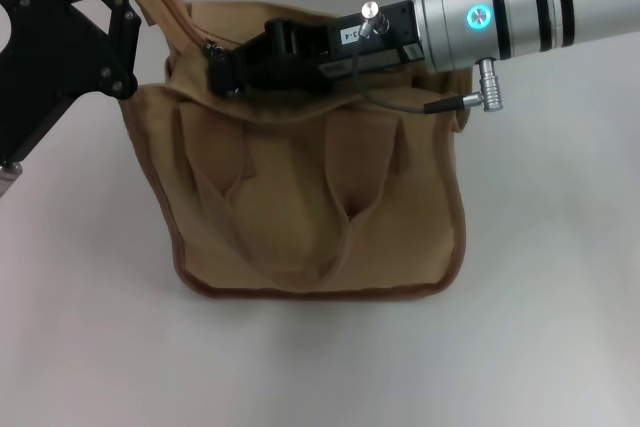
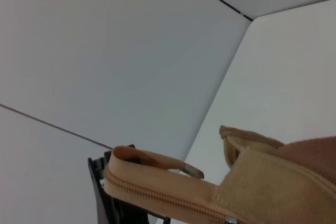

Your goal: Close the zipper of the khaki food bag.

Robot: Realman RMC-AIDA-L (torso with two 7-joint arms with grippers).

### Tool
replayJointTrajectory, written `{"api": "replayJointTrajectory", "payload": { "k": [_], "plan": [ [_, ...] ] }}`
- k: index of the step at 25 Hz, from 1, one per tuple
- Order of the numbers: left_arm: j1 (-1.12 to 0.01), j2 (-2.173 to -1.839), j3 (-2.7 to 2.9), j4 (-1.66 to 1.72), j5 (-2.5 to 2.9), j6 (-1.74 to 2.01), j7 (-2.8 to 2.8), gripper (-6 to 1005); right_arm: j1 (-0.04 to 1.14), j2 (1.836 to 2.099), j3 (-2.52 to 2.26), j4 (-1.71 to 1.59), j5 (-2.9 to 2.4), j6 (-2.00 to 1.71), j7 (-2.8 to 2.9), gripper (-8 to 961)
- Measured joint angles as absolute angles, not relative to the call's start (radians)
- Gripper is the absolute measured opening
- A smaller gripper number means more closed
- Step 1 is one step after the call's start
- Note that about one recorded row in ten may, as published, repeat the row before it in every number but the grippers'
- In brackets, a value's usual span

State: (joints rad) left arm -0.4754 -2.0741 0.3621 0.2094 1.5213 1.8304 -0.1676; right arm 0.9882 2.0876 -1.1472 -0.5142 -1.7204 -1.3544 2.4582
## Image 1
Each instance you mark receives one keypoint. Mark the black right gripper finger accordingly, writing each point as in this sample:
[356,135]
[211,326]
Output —
[250,49]
[250,74]

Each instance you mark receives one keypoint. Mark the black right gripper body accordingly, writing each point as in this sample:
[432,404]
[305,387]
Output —
[370,54]

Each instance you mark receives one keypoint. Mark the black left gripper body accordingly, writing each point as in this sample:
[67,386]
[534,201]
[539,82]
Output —
[35,72]

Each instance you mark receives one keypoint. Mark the silver metal zipper pull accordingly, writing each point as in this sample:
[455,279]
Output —
[210,47]

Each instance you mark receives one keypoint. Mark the khaki canvas food bag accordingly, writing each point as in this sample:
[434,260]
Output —
[300,197]

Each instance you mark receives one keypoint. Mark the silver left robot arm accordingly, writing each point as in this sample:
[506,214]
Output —
[7,178]

